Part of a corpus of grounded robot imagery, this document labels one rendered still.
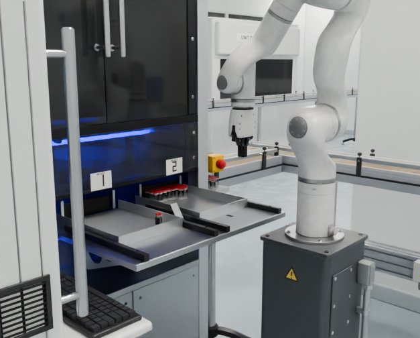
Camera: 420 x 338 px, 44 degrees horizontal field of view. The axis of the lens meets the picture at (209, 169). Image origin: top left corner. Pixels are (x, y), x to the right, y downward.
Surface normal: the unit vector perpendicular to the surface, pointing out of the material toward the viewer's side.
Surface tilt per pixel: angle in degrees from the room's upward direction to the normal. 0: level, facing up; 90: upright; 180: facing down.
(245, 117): 90
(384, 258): 90
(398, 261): 90
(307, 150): 128
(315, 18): 90
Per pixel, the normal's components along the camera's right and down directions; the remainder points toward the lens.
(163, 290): 0.73, 0.14
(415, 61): -0.68, 0.15
